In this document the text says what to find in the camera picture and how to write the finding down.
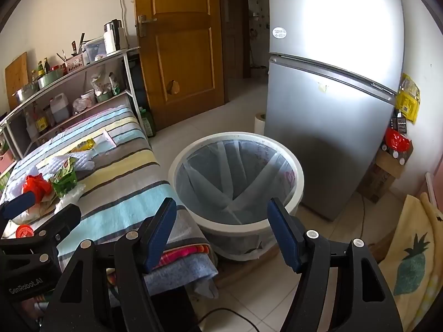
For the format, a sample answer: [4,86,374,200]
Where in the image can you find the pink woven basket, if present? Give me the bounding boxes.
[0,152,17,177]

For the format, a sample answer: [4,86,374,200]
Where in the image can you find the white electric kettle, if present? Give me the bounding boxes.
[103,19,128,56]

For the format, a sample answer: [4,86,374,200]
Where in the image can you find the black packets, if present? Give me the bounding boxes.
[390,109,408,134]

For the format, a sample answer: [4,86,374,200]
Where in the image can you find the white quilted paper towel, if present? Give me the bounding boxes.
[36,150,96,182]

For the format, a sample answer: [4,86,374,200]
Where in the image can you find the yellow snack wrapper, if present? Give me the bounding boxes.
[69,138,96,153]

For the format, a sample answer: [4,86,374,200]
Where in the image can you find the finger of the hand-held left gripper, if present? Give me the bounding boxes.
[0,203,83,268]
[0,191,38,230]

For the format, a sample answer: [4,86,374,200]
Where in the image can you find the wooden door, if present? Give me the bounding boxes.
[133,0,229,132]

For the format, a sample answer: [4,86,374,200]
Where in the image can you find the striped tablecloth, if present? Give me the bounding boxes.
[0,105,215,284]

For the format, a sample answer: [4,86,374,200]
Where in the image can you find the steel mixing bowl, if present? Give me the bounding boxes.
[13,83,39,102]

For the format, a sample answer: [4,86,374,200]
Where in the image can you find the white food bag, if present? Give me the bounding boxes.
[91,71,110,95]

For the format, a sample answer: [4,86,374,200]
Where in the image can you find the clear plastic storage container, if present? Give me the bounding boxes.
[83,38,106,61]

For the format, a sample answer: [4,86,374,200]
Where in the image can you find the pineapple print blanket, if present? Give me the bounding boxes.
[377,192,443,332]

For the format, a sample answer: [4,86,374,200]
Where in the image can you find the black floor cable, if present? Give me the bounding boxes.
[199,310,264,332]

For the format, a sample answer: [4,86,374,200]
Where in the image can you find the crumpled clear plastic bag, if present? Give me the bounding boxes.
[72,97,91,115]

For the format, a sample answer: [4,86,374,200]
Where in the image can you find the clear plastic bottle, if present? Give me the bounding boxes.
[24,111,38,139]

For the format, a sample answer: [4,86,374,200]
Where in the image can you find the flat cardboard sheet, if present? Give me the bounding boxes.
[215,245,282,287]

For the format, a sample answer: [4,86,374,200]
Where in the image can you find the grey blue cloth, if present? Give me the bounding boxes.
[145,249,220,299]

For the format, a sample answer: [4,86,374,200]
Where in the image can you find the colourful woven cloth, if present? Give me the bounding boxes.
[156,242,213,274]

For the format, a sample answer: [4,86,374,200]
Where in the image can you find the pink cabinet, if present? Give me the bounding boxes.
[425,171,443,212]

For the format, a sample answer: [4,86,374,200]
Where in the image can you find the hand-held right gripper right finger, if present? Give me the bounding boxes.
[267,198,404,332]

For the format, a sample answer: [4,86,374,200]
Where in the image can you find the white jug dark liquid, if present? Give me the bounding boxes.
[49,93,71,123]

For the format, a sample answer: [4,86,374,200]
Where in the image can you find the green enamel basin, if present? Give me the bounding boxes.
[37,68,65,89]

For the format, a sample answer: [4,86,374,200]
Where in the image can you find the cardboard box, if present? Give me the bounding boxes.
[356,140,414,204]

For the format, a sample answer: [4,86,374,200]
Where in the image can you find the large green plastic bottle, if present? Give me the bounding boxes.
[140,109,156,138]

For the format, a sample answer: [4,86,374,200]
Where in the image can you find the wooden cutting board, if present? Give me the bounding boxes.
[4,52,29,109]

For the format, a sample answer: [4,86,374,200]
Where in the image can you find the translucent bin liner bag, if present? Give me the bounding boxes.
[173,138,298,261]

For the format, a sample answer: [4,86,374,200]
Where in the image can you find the pink utensil holder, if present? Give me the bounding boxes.
[64,53,85,73]

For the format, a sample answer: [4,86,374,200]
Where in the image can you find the white plastic bag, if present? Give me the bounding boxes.
[53,183,86,215]

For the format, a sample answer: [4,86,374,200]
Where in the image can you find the silver refrigerator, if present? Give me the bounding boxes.
[263,0,406,222]

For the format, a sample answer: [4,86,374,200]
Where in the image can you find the red label sauce bottle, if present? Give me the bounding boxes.
[35,102,49,134]

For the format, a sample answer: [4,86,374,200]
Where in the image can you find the green snack packet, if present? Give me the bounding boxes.
[50,157,78,198]

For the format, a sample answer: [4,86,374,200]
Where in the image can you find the red crinkled packet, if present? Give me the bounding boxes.
[386,128,412,151]

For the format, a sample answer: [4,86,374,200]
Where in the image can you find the yellow hanging bags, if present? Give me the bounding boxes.
[396,72,421,124]

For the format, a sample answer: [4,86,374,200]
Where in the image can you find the red plastic bag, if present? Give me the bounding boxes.
[22,174,53,203]

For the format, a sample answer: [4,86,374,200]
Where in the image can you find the white plastic bin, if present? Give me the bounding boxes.
[167,132,305,261]

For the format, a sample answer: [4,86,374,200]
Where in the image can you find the white metal shelf rack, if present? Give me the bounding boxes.
[0,46,142,167]

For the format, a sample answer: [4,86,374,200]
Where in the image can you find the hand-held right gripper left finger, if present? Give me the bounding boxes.
[40,197,178,332]

